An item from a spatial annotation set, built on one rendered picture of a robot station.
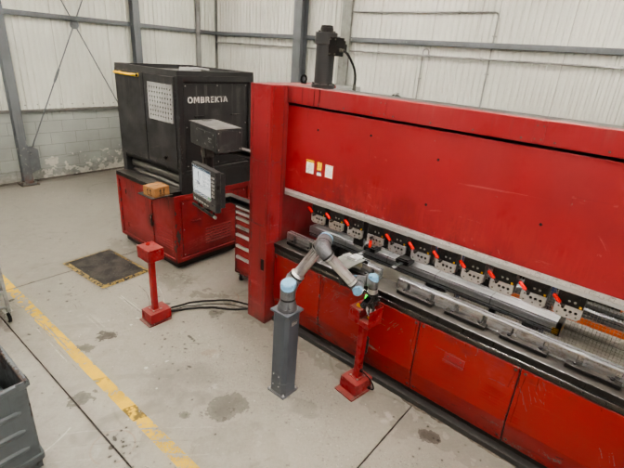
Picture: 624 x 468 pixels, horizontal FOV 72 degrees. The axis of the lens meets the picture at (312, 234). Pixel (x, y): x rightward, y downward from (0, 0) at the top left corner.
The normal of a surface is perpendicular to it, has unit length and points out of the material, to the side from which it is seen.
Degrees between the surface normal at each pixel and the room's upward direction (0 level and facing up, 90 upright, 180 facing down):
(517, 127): 90
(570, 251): 90
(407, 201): 90
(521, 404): 90
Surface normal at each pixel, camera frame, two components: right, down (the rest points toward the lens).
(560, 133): -0.66, 0.25
